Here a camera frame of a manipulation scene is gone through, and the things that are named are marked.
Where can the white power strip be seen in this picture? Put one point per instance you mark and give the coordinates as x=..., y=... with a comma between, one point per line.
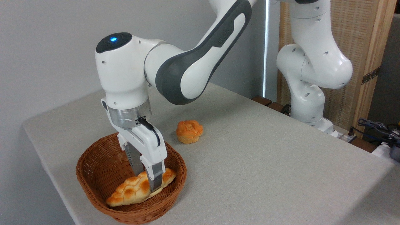
x=343, y=136

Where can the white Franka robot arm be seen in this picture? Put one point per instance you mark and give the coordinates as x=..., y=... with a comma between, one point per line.
x=125, y=72

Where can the metal screen hinge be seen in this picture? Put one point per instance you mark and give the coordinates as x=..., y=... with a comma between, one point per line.
x=371, y=75

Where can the round muffin bread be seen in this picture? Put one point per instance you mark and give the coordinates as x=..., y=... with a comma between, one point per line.
x=189, y=131

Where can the grey tablecloth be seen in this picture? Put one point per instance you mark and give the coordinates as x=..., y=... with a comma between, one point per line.
x=250, y=156

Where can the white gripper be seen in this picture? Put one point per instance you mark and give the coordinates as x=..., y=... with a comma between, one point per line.
x=147, y=140

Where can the braided bread loaf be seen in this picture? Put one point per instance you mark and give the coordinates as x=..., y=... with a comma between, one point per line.
x=131, y=190

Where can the brown wicker basket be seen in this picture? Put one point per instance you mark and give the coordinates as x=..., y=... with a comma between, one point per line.
x=97, y=168

